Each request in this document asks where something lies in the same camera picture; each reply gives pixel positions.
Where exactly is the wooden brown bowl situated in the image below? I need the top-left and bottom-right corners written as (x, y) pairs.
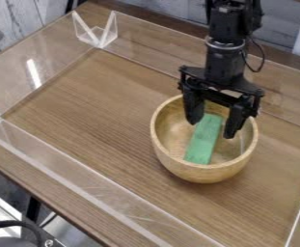
top-left (149, 96), bottom-right (259, 183)

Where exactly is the green rectangular block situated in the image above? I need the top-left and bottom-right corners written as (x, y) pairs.
top-left (184, 114), bottom-right (223, 165)

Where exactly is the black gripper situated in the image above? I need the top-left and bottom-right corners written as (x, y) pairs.
top-left (177, 66), bottom-right (264, 139)

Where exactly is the clear acrylic corner bracket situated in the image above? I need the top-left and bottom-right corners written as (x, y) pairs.
top-left (72, 11), bottom-right (119, 49)

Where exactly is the clear acrylic barrier wall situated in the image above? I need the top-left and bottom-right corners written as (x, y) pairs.
top-left (0, 4), bottom-right (300, 247)

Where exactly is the black table leg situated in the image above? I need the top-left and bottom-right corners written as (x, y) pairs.
top-left (25, 197), bottom-right (41, 222)

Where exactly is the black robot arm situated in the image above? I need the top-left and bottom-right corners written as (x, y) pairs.
top-left (177, 0), bottom-right (264, 139)

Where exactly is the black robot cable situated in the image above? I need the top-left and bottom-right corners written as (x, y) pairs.
top-left (241, 37), bottom-right (267, 73)

